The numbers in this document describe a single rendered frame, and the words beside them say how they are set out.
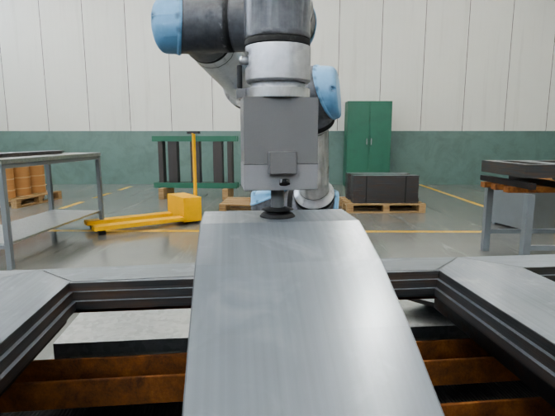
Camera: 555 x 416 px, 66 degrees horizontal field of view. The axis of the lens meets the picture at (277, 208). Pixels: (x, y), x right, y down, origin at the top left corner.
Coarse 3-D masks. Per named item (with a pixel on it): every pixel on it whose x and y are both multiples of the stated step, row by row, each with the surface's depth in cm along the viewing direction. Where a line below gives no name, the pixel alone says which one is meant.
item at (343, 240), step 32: (224, 224) 47; (256, 224) 48; (288, 224) 48; (320, 224) 48; (352, 224) 48; (224, 256) 42; (256, 256) 42; (288, 256) 42; (320, 256) 42; (352, 256) 42
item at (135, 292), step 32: (64, 288) 77; (96, 288) 79; (128, 288) 80; (160, 288) 80; (416, 288) 85; (448, 288) 81; (32, 320) 64; (64, 320) 73; (480, 320) 70; (512, 320) 64; (0, 352) 55; (32, 352) 61; (512, 352) 61; (544, 352) 56; (0, 384) 53
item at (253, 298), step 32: (192, 288) 38; (224, 288) 38; (256, 288) 38; (288, 288) 38; (320, 288) 38; (352, 288) 39; (384, 288) 39; (192, 320) 35; (224, 320) 35; (256, 320) 35; (288, 320) 35; (320, 320) 35; (352, 320) 36; (384, 320) 36
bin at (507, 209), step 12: (504, 192) 549; (504, 204) 549; (516, 204) 531; (540, 204) 515; (552, 204) 520; (492, 216) 569; (504, 216) 550; (516, 216) 531; (540, 216) 518; (552, 216) 523; (540, 228) 521; (552, 228) 526
